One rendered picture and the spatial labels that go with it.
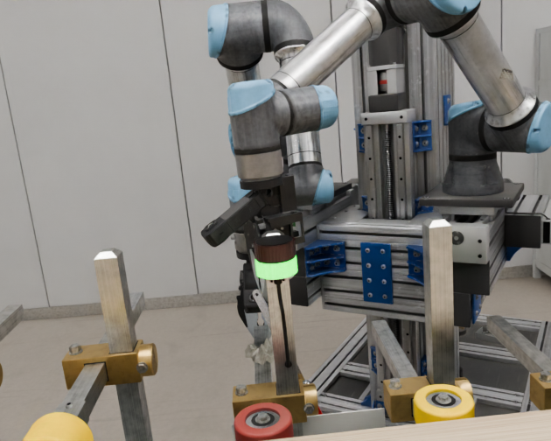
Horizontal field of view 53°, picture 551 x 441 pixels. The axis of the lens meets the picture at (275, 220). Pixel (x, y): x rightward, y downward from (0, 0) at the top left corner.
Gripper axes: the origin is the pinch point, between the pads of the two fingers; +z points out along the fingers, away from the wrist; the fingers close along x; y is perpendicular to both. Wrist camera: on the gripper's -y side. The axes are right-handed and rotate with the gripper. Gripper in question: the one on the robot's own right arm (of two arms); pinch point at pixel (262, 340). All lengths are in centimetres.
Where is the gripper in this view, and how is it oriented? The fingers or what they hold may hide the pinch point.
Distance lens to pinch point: 120.2
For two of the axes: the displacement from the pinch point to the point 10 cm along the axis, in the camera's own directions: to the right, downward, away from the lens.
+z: 0.9, 9.6, 2.5
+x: -9.9, 1.0, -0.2
